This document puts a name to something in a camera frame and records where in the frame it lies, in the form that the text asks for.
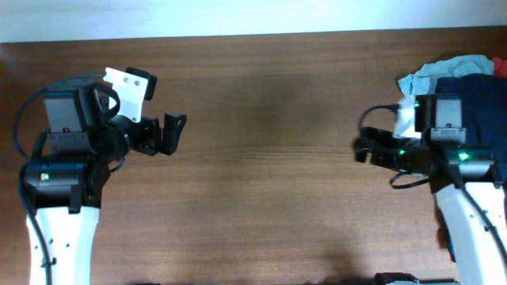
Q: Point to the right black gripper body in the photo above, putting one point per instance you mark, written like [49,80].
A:
[387,151]

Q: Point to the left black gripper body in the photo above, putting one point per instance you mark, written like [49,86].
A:
[144,136]

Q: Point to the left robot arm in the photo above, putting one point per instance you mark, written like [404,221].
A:
[95,120]

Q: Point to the light grey t-shirt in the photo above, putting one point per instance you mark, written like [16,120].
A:
[424,80]

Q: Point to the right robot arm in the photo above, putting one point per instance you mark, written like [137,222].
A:
[465,181]

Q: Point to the navy blue shorts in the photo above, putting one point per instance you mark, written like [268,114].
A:
[484,108]

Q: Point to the red garment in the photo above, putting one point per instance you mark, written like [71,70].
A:
[500,67]

